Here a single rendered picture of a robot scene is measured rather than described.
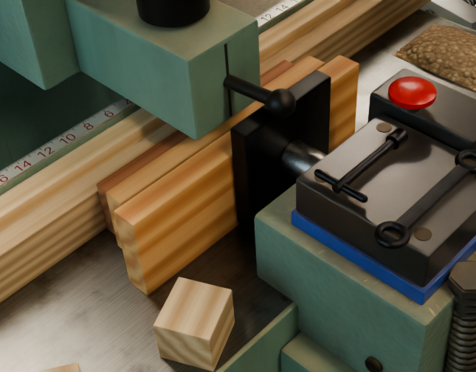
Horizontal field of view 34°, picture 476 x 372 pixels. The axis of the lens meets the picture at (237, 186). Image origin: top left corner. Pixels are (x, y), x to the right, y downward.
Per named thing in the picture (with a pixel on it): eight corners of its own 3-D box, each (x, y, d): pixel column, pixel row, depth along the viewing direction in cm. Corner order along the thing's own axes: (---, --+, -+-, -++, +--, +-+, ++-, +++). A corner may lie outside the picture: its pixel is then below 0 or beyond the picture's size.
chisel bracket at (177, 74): (198, 159, 57) (187, 61, 51) (80, 85, 64) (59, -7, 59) (267, 111, 61) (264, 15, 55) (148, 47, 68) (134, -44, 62)
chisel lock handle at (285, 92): (282, 128, 52) (282, 104, 50) (213, 91, 55) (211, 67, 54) (302, 114, 53) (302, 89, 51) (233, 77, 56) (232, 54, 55)
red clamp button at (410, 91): (417, 119, 49) (419, 106, 48) (378, 100, 50) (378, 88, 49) (444, 97, 50) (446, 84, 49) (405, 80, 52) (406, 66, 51)
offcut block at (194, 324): (183, 308, 53) (178, 275, 51) (235, 322, 52) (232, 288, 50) (159, 357, 50) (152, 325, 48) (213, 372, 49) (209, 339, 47)
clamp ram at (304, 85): (313, 273, 54) (315, 177, 48) (236, 222, 58) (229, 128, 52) (390, 204, 59) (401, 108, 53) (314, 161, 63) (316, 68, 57)
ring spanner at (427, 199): (395, 257, 42) (396, 250, 42) (366, 239, 43) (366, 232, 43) (494, 163, 47) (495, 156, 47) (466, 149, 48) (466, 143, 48)
